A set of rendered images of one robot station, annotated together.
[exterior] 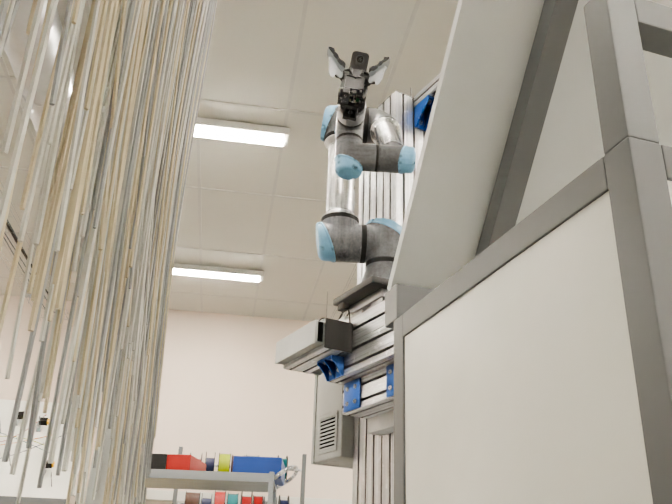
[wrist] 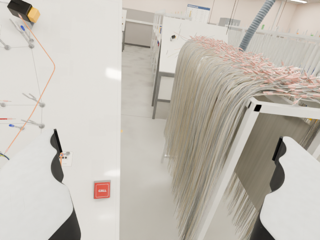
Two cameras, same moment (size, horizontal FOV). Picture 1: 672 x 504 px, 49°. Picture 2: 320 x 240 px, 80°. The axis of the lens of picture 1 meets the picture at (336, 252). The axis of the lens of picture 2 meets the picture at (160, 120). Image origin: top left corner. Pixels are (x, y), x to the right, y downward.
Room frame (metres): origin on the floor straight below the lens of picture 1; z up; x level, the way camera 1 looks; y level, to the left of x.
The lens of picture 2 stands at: (1.52, -0.04, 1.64)
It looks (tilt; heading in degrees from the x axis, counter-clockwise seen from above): 28 degrees down; 180
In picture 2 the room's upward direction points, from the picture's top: 10 degrees clockwise
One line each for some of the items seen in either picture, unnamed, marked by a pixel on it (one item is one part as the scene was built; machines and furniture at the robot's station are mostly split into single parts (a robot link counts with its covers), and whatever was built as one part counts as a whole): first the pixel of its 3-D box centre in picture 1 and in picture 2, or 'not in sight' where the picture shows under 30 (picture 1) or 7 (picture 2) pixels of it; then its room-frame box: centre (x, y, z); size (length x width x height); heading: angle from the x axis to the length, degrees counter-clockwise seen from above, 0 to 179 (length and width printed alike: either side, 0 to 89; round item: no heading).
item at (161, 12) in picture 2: not in sight; (162, 41); (-5.51, -0.42, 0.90); 5.24 x 0.59 x 1.79; 8
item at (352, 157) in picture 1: (354, 157); not in sight; (1.71, -0.04, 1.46); 0.11 x 0.08 x 0.11; 92
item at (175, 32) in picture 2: not in sight; (189, 73); (-1.99, 0.34, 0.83); 1.18 x 0.72 x 1.65; 98
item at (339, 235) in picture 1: (342, 181); not in sight; (1.97, -0.01, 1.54); 0.15 x 0.12 x 0.55; 92
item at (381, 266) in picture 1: (384, 279); not in sight; (1.98, -0.15, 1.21); 0.15 x 0.15 x 0.10
